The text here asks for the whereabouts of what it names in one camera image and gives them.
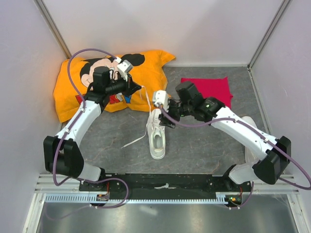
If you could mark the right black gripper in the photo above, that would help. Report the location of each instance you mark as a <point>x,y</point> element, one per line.
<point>164,121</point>

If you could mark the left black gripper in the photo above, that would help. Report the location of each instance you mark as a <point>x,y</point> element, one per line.
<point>130,87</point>

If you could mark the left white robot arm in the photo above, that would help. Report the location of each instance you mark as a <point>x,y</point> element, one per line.
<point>61,152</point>

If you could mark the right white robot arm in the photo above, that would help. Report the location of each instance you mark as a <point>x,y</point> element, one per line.
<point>271,154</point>

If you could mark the red folded cloth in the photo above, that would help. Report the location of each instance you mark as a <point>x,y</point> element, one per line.
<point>217,88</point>

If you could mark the orange Mickey Mouse pillow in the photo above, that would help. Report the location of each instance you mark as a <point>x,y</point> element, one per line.
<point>75,76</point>

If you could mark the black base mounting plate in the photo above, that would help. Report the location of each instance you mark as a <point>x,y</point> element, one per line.
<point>177,186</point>

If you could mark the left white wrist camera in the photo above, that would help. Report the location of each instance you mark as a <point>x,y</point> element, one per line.
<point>123,68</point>

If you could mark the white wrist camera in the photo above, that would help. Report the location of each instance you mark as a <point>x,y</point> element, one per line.
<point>161,99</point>
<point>123,68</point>

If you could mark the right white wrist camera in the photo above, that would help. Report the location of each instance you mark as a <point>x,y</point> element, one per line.
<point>161,99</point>

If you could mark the aluminium rail frame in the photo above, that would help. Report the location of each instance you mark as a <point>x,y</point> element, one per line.
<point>77,207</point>

